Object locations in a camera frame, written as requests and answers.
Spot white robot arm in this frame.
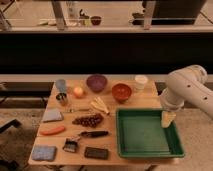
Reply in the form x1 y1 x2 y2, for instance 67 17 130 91
159 65 213 128

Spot red bowl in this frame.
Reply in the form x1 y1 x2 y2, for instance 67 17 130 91
112 83 132 103

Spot purple bowl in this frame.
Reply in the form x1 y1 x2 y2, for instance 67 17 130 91
86 74 107 93

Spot dark bowl on shelf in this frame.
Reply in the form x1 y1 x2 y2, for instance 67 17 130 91
90 16 102 26

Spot green plastic tray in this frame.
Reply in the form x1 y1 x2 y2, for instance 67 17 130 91
116 109 185 159

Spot white cup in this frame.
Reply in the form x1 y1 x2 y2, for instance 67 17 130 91
135 75 148 90

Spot yellow bananas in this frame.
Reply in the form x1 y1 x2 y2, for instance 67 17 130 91
91 97 110 114

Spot bunch of dark grapes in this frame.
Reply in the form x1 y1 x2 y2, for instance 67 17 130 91
72 113 103 128

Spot orange apple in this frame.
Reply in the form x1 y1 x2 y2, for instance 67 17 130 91
73 87 84 98

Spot small metal cup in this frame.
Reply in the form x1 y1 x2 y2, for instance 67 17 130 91
56 93 68 106

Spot orange carrot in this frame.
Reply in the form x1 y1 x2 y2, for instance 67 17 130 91
39 126 66 136

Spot blue cup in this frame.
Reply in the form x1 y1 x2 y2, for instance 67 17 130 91
55 79 66 93

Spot grey-blue cloth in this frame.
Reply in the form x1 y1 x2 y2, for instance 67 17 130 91
42 109 63 122

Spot blue sponge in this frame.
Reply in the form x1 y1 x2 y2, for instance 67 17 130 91
32 145 57 161

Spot black handled brush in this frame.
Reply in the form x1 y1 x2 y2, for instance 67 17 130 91
63 131 109 153

